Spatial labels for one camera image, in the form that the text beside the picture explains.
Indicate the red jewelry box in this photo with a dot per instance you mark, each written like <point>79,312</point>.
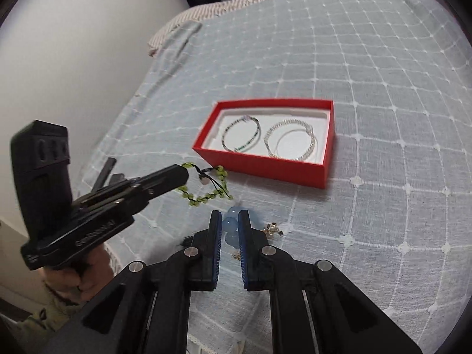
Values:
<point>258,166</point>

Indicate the person's left forearm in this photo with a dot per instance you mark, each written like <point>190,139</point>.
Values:
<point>37,324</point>

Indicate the person's left hand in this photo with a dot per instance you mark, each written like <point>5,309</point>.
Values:
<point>94,273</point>

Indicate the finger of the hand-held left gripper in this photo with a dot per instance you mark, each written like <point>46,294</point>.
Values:
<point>110,166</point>
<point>166,179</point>

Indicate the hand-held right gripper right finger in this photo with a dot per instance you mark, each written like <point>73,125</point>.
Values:
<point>243,261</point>

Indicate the grey checked blanket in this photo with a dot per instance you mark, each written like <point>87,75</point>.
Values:
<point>332,62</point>

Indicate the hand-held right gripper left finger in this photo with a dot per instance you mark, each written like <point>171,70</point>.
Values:
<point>218,250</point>

